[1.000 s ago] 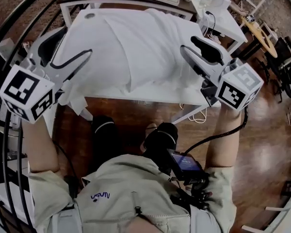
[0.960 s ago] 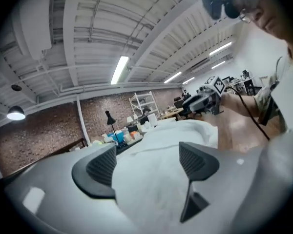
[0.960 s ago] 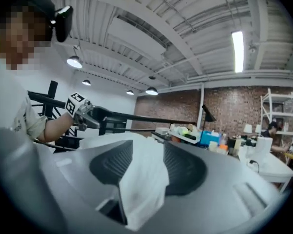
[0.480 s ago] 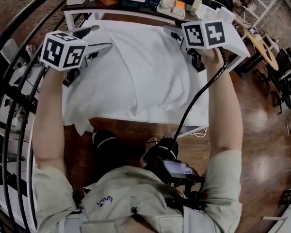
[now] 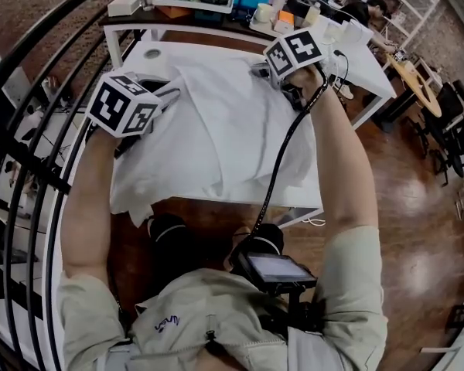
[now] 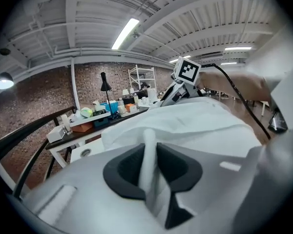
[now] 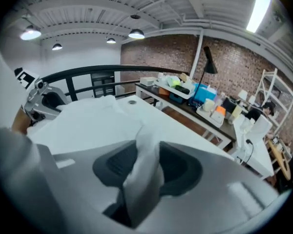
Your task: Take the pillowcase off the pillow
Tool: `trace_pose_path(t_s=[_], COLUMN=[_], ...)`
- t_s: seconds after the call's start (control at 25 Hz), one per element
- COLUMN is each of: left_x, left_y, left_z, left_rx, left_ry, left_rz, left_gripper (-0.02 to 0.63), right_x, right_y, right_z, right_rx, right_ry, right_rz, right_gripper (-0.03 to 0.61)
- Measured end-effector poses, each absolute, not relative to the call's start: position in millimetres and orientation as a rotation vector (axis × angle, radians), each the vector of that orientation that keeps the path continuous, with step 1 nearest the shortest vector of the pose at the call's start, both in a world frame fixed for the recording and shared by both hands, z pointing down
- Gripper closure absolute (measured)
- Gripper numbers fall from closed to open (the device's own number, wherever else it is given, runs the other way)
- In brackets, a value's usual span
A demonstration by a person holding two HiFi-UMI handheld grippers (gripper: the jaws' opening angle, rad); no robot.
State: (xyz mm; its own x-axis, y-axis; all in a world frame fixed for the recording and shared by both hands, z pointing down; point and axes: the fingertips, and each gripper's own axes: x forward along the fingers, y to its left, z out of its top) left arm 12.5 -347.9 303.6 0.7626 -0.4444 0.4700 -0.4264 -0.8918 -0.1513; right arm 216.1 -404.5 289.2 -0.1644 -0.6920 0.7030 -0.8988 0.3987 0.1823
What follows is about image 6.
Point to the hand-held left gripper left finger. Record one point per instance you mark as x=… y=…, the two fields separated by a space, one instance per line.
x=100 y=191

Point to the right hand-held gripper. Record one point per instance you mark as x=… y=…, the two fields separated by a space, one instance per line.
x=188 y=71

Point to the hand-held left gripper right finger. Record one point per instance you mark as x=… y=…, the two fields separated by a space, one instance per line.
x=210 y=186

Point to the white pillowcase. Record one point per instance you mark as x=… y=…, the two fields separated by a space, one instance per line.
x=190 y=111

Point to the white work table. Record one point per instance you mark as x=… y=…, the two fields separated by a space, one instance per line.
x=150 y=155

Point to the person's right forearm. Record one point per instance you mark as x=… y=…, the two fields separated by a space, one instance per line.
x=234 y=84

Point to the white paper bag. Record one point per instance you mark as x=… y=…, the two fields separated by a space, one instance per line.
x=152 y=96

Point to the ceiling tube light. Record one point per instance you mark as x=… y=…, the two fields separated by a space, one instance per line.
x=238 y=48
x=125 y=33
x=179 y=59

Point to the white lampshade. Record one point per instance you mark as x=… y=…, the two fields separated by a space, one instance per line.
x=125 y=91
x=132 y=90

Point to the white shelf rack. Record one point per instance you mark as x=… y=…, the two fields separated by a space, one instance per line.
x=141 y=68

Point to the orange and white box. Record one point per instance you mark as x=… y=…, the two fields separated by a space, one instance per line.
x=130 y=107

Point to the black box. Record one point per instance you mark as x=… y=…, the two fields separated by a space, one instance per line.
x=128 y=100

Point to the small white tray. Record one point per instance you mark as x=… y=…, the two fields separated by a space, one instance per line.
x=131 y=113

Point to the clear plastic bottle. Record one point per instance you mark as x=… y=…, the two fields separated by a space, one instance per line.
x=121 y=101

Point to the white mug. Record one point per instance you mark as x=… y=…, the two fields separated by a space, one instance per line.
x=121 y=109

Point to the blue box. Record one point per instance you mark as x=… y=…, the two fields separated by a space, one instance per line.
x=111 y=106

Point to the dark-topped white-legged table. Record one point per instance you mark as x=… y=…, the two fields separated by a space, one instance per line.
x=70 y=138

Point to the black desk lamp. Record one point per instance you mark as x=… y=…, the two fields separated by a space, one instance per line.
x=105 y=84

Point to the teal box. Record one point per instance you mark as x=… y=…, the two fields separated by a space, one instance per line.
x=101 y=123

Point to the clear drinking glass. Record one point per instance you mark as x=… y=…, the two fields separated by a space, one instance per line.
x=68 y=129

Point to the long white tray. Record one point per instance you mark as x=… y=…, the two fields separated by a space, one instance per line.
x=88 y=122

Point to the white rectangular box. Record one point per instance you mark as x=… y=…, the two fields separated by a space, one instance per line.
x=55 y=135

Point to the white tissue pack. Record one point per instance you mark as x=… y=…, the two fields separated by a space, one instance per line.
x=97 y=105

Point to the black oblong case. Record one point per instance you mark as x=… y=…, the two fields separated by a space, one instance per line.
x=98 y=113

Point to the lime and white ball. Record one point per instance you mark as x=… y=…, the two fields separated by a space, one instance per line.
x=86 y=112

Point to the white vertical pipe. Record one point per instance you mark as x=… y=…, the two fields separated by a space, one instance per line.
x=75 y=86

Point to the black metal railing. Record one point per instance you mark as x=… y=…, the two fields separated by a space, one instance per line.
x=5 y=145

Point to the person's beige jacket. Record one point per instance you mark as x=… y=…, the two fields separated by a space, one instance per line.
x=278 y=57

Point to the black pendant lamp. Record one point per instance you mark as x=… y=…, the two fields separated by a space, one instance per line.
x=3 y=82

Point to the round ceiling detector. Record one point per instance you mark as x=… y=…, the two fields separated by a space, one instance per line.
x=5 y=52

